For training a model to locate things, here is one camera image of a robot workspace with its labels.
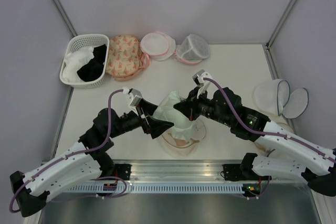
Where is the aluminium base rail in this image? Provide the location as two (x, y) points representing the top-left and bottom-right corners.
(36, 158), (323, 183)

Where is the frame post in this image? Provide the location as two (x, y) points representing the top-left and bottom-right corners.
(265, 0), (299, 50)
(51, 0), (78, 37)

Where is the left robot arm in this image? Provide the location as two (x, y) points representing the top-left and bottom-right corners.
(9, 99), (174, 217)

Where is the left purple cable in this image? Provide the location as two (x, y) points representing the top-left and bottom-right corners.
(9, 89), (124, 214)

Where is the white garment in basket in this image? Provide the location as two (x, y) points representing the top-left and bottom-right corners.
(61, 47), (93, 83)

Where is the blue trim open laundry bag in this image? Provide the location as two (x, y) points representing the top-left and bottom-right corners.
(252, 79), (309, 119)

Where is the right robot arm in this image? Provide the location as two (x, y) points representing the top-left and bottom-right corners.
(173, 88), (335, 197)

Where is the right frame post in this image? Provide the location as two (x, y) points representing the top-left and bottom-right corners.
(265, 0), (299, 50)

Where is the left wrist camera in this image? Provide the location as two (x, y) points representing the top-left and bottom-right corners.
(122, 87), (142, 115)

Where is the white slotted cable duct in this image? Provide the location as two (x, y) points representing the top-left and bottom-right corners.
(67, 182), (244, 194)

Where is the pink trim mesh dome bag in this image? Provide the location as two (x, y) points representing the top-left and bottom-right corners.
(175, 34), (211, 65)

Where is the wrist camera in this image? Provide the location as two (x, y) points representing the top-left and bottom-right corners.
(122, 87), (142, 115)
(192, 69), (212, 98)

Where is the peach pink bra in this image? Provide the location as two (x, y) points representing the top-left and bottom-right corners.
(166, 133), (199, 149)

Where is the pink trim round laundry bag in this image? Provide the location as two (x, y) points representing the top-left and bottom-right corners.
(140, 31), (176, 61)

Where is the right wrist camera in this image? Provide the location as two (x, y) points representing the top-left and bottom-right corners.
(192, 69), (212, 98)

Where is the beige trim mesh laundry bag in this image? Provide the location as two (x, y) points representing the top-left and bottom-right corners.
(158, 119), (207, 159)

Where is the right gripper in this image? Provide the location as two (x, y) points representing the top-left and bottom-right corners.
(174, 86), (232, 126)

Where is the black garment in basket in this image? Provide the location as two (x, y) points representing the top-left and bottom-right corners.
(77, 44), (107, 82)

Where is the cream empty laundry bag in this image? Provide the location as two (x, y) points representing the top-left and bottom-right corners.
(254, 113), (295, 154)

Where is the left frame post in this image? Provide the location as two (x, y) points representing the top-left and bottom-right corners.
(51, 0), (78, 37)

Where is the mint green bra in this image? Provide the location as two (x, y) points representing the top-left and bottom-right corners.
(153, 91), (195, 141)

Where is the floral peach laundry bag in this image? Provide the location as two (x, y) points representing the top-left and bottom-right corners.
(106, 35), (150, 81)

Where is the white plastic laundry basket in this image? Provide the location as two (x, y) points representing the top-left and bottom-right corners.
(59, 34), (110, 89)

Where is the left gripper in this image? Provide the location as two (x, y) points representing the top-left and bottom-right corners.
(109, 99), (174, 138)

